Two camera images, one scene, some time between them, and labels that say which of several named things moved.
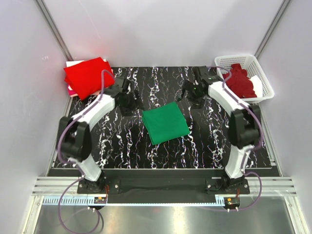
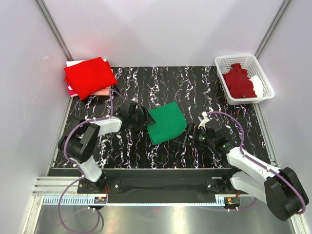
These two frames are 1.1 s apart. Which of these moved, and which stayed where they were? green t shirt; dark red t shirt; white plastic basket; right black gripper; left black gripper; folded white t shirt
Moved: right black gripper; left black gripper
Stayed: green t shirt; white plastic basket; folded white t shirt; dark red t shirt
